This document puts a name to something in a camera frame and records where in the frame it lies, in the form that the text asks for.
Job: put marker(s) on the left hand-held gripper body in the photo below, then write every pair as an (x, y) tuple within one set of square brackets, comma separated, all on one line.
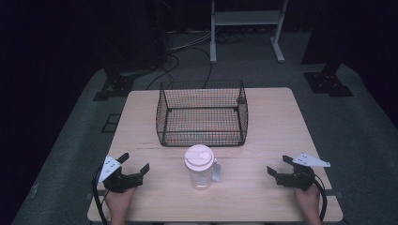
[(117, 178)]

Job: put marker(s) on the person's right hand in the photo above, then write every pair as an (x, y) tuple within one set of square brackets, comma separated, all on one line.
[(308, 203)]

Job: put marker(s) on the clear plastic cup pink lid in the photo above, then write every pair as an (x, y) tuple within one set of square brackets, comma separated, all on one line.
[(201, 167)]

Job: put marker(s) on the black metal stand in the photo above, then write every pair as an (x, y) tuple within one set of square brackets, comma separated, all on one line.
[(328, 78), (117, 82)]

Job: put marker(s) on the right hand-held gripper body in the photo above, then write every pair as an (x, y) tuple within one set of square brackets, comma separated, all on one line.
[(300, 173)]

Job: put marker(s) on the person's left hand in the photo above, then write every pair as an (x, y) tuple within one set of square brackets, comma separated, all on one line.
[(119, 201)]

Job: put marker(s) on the white metal desk frame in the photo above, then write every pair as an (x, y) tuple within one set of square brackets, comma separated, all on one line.
[(247, 28)]

